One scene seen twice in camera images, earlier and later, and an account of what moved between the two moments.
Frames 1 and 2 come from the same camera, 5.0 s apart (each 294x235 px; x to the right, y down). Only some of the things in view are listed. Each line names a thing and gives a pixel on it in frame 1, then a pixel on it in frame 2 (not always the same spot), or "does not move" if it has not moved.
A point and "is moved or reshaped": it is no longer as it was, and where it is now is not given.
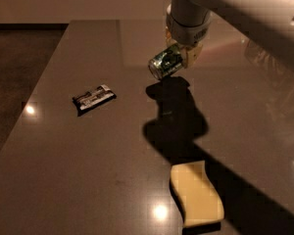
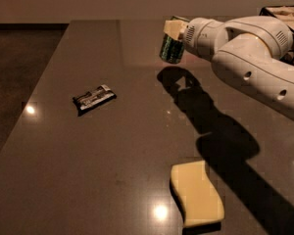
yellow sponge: (197, 198) does not move
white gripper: (188, 33) to (195, 37)
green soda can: (166, 62) is moved or reshaped
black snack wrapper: (91, 99) does not move
